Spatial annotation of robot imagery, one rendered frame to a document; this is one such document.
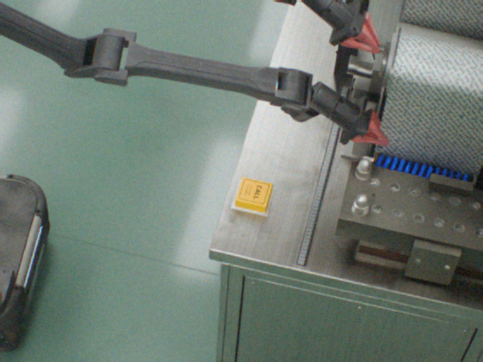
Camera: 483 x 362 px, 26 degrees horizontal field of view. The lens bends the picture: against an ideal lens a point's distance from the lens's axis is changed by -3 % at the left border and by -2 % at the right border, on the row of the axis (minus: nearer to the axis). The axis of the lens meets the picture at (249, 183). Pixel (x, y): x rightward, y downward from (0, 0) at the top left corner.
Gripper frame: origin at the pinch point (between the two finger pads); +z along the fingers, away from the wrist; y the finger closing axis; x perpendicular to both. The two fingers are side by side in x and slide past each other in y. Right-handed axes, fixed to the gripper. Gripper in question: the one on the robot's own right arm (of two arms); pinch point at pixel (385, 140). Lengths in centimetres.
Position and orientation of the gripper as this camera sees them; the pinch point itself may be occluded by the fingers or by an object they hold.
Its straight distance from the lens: 226.2
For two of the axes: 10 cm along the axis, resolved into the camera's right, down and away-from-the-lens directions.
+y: -2.4, 7.5, -6.1
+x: 5.4, -4.3, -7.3
